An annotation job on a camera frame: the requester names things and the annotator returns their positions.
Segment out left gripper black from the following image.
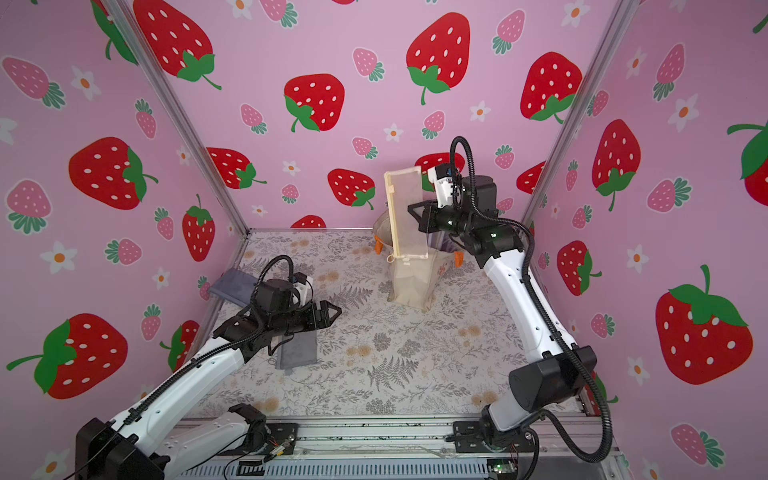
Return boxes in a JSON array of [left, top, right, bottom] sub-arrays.
[[269, 300, 342, 340]]

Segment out yellow-trim pouch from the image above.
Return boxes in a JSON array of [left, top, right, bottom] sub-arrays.
[[384, 166, 428, 263]]

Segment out beige canvas bag orange handles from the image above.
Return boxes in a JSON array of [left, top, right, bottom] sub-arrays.
[[373, 213, 464, 312]]

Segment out grey mesh pouch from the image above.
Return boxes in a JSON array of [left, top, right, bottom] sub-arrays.
[[276, 331, 318, 370], [209, 268, 257, 307]]

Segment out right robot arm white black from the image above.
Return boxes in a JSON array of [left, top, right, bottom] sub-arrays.
[[408, 136, 613, 464]]

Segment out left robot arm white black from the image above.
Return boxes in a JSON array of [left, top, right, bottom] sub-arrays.
[[71, 255, 342, 479]]

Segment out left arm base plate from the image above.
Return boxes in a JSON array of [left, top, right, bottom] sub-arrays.
[[220, 422, 299, 456]]

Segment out aluminium frame rail front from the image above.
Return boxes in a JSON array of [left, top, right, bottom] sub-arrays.
[[128, 415, 625, 460]]

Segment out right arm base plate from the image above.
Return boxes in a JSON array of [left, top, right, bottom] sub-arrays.
[[445, 420, 535, 453]]

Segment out right frame post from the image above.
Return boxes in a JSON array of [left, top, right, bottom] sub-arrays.
[[522, 0, 640, 225]]

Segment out frame post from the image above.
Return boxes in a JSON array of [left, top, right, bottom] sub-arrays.
[[522, 0, 640, 225], [104, 0, 250, 238]]

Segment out left frame post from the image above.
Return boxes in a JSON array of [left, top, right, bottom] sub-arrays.
[[104, 0, 250, 238]]

